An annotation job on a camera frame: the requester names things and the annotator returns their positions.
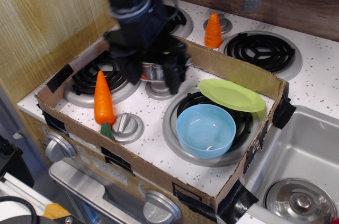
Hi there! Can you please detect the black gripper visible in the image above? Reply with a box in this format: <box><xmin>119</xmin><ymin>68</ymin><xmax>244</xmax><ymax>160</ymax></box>
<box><xmin>104</xmin><ymin>4</ymin><xmax>189</xmax><ymax>94</ymax></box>

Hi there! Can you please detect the orange toy carrot green stem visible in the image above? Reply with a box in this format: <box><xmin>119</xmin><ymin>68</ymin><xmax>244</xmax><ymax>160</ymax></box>
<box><xmin>94</xmin><ymin>70</ymin><xmax>116</xmax><ymax>140</ymax></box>

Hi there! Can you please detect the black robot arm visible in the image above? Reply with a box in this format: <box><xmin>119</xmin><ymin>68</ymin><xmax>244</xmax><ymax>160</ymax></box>
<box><xmin>104</xmin><ymin>0</ymin><xmax>190</xmax><ymax>94</ymax></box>

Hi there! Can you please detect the orange carrot top piece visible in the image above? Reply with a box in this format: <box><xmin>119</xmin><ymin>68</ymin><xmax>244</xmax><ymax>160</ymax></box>
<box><xmin>204</xmin><ymin>13</ymin><xmax>222</xmax><ymax>49</ymax></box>

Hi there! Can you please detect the green plastic plate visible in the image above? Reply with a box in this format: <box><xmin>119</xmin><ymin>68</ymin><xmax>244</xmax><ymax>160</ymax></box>
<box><xmin>198</xmin><ymin>79</ymin><xmax>266</xmax><ymax>113</ymax></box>

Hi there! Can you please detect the small steel pot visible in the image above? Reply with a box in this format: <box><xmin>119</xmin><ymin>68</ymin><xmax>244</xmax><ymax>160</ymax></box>
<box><xmin>140</xmin><ymin>61</ymin><xmax>193</xmax><ymax>82</ymax></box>

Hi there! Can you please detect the middle silver stovetop knob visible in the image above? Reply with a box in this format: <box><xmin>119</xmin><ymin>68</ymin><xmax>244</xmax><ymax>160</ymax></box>
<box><xmin>145</xmin><ymin>82</ymin><xmax>175</xmax><ymax>101</ymax></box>

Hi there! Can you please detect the silver stovetop knob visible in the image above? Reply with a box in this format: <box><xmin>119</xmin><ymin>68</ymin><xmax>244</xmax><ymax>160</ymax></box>
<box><xmin>111</xmin><ymin>113</ymin><xmax>144</xmax><ymax>145</ymax></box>
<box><xmin>145</xmin><ymin>82</ymin><xmax>175</xmax><ymax>101</ymax></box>
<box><xmin>218</xmin><ymin>13</ymin><xmax>233</xmax><ymax>35</ymax></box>

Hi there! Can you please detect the back left coil burner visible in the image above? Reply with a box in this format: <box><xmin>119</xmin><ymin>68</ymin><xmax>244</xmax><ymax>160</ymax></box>
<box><xmin>164</xmin><ymin>5</ymin><xmax>193</xmax><ymax>39</ymax></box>

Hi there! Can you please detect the coil burner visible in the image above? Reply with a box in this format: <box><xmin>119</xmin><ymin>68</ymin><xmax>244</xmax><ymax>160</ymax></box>
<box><xmin>164</xmin><ymin>5</ymin><xmax>193</xmax><ymax>39</ymax></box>
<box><xmin>218</xmin><ymin>31</ymin><xmax>302</xmax><ymax>81</ymax></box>
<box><xmin>162</xmin><ymin>89</ymin><xmax>261</xmax><ymax>167</ymax></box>
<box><xmin>64</xmin><ymin>51</ymin><xmax>140</xmax><ymax>109</ymax></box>

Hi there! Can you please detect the brown cardboard fence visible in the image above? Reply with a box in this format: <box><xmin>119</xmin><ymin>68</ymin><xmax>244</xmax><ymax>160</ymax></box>
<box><xmin>37</xmin><ymin>20</ymin><xmax>288</xmax><ymax>209</ymax></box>

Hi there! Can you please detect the front silver stovetop knob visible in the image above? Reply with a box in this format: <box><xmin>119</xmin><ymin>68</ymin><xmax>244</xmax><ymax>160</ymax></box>
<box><xmin>111</xmin><ymin>113</ymin><xmax>144</xmax><ymax>145</ymax></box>

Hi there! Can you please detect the front left coil burner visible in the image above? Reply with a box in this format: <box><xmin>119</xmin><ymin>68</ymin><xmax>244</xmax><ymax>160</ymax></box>
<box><xmin>64</xmin><ymin>51</ymin><xmax>140</xmax><ymax>109</ymax></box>

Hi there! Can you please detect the light blue plastic bowl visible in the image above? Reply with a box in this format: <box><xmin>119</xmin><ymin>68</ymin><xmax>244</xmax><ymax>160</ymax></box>
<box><xmin>176</xmin><ymin>104</ymin><xmax>236</xmax><ymax>159</ymax></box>

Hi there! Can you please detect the back silver stovetop knob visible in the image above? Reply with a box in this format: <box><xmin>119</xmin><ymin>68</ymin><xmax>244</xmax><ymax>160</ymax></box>
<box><xmin>218</xmin><ymin>13</ymin><xmax>233</xmax><ymax>35</ymax></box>

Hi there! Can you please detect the front right coil burner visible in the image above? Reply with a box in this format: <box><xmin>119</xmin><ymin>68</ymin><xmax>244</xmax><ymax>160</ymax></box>
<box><xmin>162</xmin><ymin>89</ymin><xmax>261</xmax><ymax>167</ymax></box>

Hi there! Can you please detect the back right coil burner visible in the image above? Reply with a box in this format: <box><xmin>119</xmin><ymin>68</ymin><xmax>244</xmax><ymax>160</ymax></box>
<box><xmin>218</xmin><ymin>31</ymin><xmax>302</xmax><ymax>81</ymax></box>

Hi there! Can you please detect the left silver oven knob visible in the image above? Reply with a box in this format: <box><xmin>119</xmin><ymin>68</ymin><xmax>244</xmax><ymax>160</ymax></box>
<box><xmin>45</xmin><ymin>132</ymin><xmax>77</xmax><ymax>163</ymax></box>

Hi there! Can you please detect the silver oven knob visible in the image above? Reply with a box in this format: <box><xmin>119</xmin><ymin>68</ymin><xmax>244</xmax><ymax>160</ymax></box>
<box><xmin>45</xmin><ymin>132</ymin><xmax>77</xmax><ymax>163</ymax></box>
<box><xmin>143</xmin><ymin>190</ymin><xmax>182</xmax><ymax>224</ymax></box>

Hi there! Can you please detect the right silver oven knob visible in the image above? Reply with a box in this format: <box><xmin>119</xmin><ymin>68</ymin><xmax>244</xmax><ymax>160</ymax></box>
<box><xmin>143</xmin><ymin>190</ymin><xmax>182</xmax><ymax>224</ymax></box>

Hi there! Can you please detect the silver sink basin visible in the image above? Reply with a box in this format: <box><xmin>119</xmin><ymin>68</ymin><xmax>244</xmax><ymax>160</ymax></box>
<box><xmin>240</xmin><ymin>106</ymin><xmax>338</xmax><ymax>223</ymax></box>

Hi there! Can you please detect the yellow sponge piece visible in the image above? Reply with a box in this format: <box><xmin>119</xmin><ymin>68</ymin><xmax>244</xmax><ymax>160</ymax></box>
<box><xmin>42</xmin><ymin>203</ymin><xmax>69</xmax><ymax>220</ymax></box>

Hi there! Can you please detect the steel pot lid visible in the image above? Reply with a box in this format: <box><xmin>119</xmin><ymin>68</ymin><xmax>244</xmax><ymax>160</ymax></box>
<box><xmin>264</xmin><ymin>178</ymin><xmax>338</xmax><ymax>223</ymax></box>

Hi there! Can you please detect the silver oven door handle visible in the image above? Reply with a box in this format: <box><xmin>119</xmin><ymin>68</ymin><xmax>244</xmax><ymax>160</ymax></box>
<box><xmin>49</xmin><ymin>161</ymin><xmax>138</xmax><ymax>223</ymax></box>

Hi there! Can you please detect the black cable loop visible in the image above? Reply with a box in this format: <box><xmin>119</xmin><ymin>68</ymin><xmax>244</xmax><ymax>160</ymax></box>
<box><xmin>0</xmin><ymin>196</ymin><xmax>39</xmax><ymax>224</ymax></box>

